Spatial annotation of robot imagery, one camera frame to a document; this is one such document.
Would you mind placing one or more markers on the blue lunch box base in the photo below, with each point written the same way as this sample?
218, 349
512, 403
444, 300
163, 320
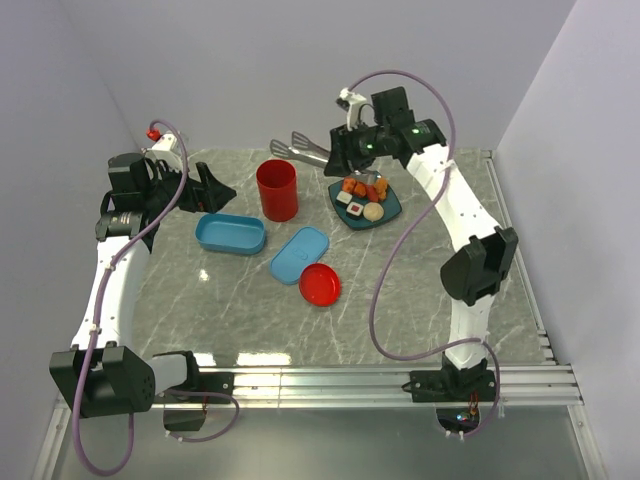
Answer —
227, 233

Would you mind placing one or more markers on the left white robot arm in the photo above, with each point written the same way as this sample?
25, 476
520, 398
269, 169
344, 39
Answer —
100, 375

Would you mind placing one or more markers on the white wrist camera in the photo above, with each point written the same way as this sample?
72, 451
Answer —
168, 148
352, 104

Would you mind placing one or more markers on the red round cup lid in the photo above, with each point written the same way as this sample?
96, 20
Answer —
320, 285

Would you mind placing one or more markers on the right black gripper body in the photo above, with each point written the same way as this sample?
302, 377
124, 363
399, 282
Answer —
366, 143

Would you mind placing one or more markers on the white steamed bun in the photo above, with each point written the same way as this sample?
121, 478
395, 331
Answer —
373, 211

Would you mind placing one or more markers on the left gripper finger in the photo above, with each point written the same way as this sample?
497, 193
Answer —
214, 197
206, 178

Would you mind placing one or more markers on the orange grilled salmon piece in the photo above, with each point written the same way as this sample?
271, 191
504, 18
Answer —
348, 184

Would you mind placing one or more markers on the red ribbed cup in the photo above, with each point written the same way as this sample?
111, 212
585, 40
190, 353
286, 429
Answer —
277, 184

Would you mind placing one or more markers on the sushi roll red centre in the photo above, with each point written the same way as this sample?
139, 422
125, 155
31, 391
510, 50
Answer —
354, 210

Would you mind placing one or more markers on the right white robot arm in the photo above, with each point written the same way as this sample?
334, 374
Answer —
383, 125

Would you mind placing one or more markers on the sushi roll white centre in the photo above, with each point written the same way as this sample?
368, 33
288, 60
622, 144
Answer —
343, 198

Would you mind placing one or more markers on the blue lunch box lid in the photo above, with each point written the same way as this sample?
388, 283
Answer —
304, 248

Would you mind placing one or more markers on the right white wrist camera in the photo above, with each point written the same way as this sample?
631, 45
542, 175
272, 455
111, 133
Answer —
352, 104

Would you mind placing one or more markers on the orange fried nugget back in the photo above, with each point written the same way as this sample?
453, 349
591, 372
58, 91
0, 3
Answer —
381, 187

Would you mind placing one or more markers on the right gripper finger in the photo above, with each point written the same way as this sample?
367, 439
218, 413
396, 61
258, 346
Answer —
337, 165
362, 166

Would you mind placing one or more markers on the metal food tongs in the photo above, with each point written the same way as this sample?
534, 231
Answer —
303, 150

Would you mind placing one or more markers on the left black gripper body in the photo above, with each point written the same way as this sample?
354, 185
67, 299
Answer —
186, 199

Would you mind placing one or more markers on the red sausage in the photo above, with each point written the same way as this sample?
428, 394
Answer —
371, 193

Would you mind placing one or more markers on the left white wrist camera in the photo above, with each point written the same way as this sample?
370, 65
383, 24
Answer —
168, 148

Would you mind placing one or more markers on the dark teal square plate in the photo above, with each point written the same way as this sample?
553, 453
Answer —
391, 205

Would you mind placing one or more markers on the orange fried shrimp piece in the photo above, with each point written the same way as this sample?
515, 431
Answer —
360, 190

